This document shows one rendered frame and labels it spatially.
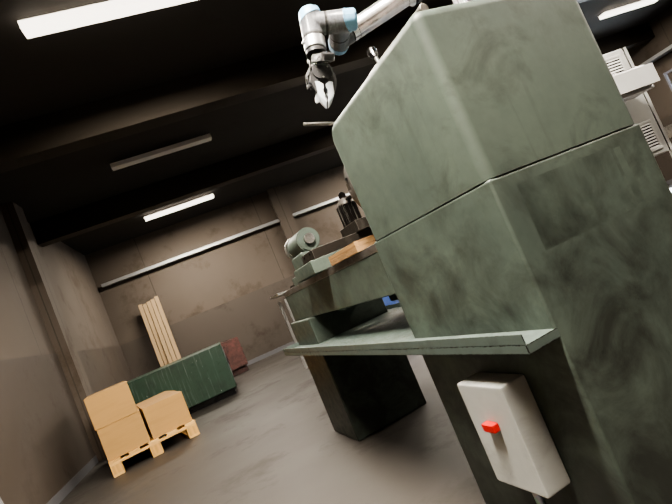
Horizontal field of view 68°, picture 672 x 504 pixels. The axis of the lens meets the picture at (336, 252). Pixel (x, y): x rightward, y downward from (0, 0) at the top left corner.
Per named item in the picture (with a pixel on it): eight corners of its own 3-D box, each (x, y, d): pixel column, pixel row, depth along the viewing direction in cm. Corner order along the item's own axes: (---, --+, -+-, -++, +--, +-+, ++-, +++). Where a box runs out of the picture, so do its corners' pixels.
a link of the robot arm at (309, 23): (321, 0, 165) (296, 4, 164) (327, 30, 163) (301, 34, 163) (322, 15, 172) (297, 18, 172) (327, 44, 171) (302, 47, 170)
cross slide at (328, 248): (396, 227, 231) (392, 218, 231) (315, 259, 215) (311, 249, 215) (380, 236, 248) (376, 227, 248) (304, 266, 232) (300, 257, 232)
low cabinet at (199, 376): (141, 422, 759) (125, 382, 763) (236, 379, 800) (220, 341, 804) (119, 447, 591) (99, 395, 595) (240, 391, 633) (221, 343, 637)
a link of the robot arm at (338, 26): (353, 19, 176) (322, 23, 175) (355, 1, 165) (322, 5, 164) (356, 40, 175) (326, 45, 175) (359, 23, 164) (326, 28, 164)
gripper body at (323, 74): (327, 92, 170) (322, 60, 172) (335, 79, 162) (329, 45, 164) (306, 91, 168) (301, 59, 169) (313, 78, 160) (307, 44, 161)
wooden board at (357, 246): (436, 220, 191) (432, 211, 192) (357, 252, 178) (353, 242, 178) (402, 237, 219) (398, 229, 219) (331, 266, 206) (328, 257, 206)
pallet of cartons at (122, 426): (190, 420, 566) (167, 362, 570) (200, 434, 454) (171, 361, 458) (111, 458, 531) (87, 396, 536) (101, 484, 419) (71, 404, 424)
